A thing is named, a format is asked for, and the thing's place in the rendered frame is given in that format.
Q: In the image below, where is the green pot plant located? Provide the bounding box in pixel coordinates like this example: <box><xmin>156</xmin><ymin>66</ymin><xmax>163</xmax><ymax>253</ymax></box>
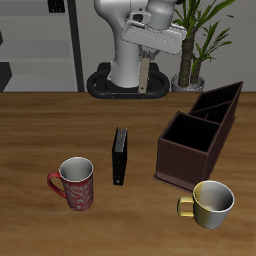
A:
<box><xmin>170</xmin><ymin>0</ymin><xmax>236</xmax><ymax>94</ymax></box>

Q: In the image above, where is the yellow and white mug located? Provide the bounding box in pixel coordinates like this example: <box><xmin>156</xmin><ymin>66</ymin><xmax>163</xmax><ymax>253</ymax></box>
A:
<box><xmin>176</xmin><ymin>180</ymin><xmax>236</xmax><ymax>230</ymax></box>

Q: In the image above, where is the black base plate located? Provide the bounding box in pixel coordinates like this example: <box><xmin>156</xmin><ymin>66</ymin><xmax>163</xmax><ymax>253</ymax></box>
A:
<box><xmin>86</xmin><ymin>62</ymin><xmax>171</xmax><ymax>100</ymax></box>

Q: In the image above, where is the black book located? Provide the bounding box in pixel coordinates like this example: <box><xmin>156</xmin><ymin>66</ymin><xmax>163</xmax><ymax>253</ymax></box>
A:
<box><xmin>111</xmin><ymin>126</ymin><xmax>129</xmax><ymax>187</ymax></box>

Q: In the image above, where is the black box on shelf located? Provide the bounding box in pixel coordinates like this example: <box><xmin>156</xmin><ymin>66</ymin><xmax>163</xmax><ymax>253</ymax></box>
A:
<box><xmin>47</xmin><ymin>0</ymin><xmax>66</xmax><ymax>14</ymax></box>

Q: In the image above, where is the grey shelf unit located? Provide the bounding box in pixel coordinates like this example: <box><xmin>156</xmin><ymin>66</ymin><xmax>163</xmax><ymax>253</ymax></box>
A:
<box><xmin>0</xmin><ymin>0</ymin><xmax>85</xmax><ymax>93</ymax></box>

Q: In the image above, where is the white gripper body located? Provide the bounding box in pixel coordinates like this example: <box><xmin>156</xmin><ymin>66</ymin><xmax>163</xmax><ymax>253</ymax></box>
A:
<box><xmin>120</xmin><ymin>19</ymin><xmax>188</xmax><ymax>55</ymax></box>

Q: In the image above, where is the dark block by shelf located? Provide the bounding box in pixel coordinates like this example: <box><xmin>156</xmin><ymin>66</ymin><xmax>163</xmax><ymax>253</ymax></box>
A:
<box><xmin>0</xmin><ymin>61</ymin><xmax>14</xmax><ymax>93</ymax></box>

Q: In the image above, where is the red patterned mug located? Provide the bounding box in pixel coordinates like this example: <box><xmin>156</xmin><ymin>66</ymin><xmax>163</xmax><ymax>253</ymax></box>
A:
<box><xmin>46</xmin><ymin>156</ymin><xmax>95</xmax><ymax>212</ymax></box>

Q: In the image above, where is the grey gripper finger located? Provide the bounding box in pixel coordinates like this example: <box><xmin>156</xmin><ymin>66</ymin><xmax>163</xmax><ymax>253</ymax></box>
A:
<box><xmin>138</xmin><ymin>45</ymin><xmax>149</xmax><ymax>60</ymax></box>
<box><xmin>149</xmin><ymin>49</ymin><xmax>160</xmax><ymax>61</ymax></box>

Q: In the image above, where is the dark brown desk caddy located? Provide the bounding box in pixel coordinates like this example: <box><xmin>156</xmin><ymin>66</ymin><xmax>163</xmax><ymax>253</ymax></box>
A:
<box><xmin>152</xmin><ymin>80</ymin><xmax>245</xmax><ymax>194</ymax></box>

